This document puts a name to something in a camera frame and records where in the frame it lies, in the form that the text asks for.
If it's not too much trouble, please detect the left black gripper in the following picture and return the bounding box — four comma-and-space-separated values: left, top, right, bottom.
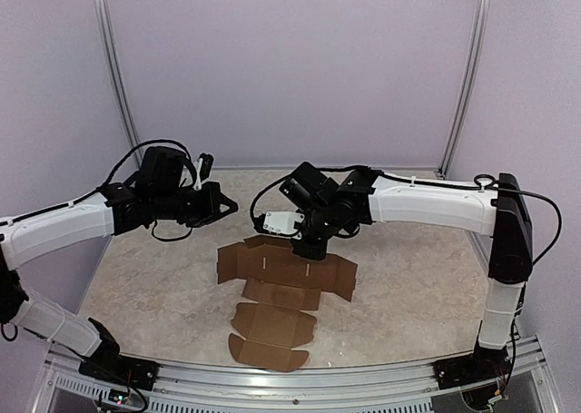
153, 181, 238, 228

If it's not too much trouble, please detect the brown cardboard box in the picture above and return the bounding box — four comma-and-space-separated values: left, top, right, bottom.
217, 235, 358, 372

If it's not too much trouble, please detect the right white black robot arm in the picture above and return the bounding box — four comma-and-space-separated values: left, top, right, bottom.
264, 162, 533, 380

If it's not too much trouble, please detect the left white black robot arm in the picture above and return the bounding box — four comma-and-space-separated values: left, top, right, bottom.
1, 140, 238, 381

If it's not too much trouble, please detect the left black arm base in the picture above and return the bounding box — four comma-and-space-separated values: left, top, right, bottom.
78, 318, 159, 391

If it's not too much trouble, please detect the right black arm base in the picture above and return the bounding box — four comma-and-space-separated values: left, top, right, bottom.
432, 343, 513, 389

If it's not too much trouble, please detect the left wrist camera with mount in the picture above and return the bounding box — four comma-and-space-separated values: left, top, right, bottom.
191, 152, 214, 191

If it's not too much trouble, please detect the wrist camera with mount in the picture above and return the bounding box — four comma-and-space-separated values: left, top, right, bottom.
262, 211, 305, 240
191, 152, 214, 191

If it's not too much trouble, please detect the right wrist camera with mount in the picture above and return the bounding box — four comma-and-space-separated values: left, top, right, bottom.
262, 211, 305, 240

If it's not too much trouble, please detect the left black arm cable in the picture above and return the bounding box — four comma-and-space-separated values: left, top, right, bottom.
67, 139, 194, 205

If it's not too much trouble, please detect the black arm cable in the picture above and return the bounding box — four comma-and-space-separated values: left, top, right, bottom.
249, 165, 563, 269
67, 139, 194, 205

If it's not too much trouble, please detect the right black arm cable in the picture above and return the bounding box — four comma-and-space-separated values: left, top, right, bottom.
249, 165, 563, 269

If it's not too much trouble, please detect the left aluminium corner post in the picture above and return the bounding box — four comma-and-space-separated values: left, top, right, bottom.
94, 0, 141, 148

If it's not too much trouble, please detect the aluminium corner post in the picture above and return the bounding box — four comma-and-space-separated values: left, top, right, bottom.
438, 0, 491, 178
94, 0, 141, 148

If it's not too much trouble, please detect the front aluminium frame rail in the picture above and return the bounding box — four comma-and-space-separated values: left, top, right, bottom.
31, 339, 559, 413

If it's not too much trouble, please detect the right aluminium corner post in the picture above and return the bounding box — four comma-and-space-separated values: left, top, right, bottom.
438, 0, 491, 178

